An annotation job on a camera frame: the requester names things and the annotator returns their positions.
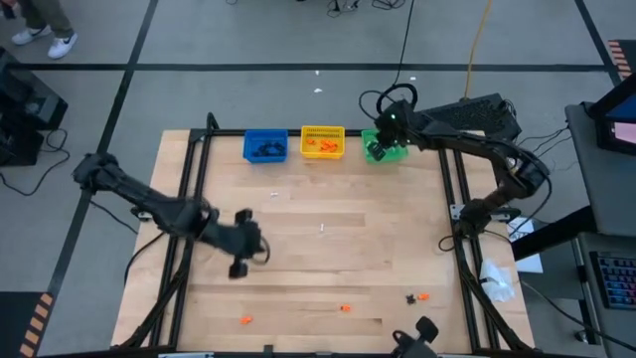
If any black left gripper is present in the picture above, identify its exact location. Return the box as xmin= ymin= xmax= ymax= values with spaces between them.
xmin=216 ymin=208 xmax=265 ymax=280

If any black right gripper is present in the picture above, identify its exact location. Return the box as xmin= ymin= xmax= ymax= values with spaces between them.
xmin=365 ymin=100 xmax=416 ymax=163

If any green plastic basket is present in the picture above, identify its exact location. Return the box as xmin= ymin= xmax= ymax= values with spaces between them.
xmin=360 ymin=128 xmax=410 ymax=165

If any yellow plastic basket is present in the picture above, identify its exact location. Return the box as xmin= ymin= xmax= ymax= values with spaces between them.
xmin=299 ymin=124 xmax=346 ymax=160

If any blue plastic basket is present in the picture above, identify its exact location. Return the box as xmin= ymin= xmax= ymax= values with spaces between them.
xmin=241 ymin=128 xmax=290 ymax=164

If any black keyboard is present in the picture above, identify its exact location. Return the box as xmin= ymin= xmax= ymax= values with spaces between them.
xmin=419 ymin=92 xmax=523 ymax=150

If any crumpled white plastic bag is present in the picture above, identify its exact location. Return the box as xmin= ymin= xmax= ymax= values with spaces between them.
xmin=479 ymin=259 xmax=517 ymax=303

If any black handheld device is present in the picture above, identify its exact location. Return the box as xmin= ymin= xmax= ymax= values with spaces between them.
xmin=391 ymin=315 xmax=441 ymax=358

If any white paper sheet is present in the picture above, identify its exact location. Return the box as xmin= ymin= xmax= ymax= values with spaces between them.
xmin=506 ymin=217 xmax=545 ymax=274

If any black desk beam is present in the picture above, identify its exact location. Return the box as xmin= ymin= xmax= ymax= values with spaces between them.
xmin=511 ymin=206 xmax=597 ymax=263

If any grey desk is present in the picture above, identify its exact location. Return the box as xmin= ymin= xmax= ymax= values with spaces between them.
xmin=564 ymin=101 xmax=636 ymax=238

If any black orange striped mat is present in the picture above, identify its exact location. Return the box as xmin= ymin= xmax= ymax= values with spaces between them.
xmin=0 ymin=290 xmax=56 ymax=358
xmin=608 ymin=39 xmax=636 ymax=81

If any black computer monitor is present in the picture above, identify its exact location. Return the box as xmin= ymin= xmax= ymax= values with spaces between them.
xmin=588 ymin=74 xmax=636 ymax=156

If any black equipment case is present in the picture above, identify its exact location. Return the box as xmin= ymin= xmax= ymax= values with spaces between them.
xmin=0 ymin=47 xmax=70 ymax=168

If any backlit keyboard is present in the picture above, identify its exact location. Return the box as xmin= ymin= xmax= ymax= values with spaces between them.
xmin=589 ymin=251 xmax=636 ymax=312

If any person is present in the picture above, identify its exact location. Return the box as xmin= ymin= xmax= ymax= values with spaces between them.
xmin=0 ymin=0 xmax=80 ymax=61

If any coiled black cable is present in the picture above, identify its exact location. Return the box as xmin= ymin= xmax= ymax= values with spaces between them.
xmin=375 ymin=0 xmax=419 ymax=118

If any yellow cable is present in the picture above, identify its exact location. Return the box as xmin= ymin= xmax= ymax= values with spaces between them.
xmin=464 ymin=0 xmax=495 ymax=99

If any black floor cable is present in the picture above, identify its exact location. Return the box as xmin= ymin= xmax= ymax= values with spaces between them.
xmin=0 ymin=127 xmax=71 ymax=196

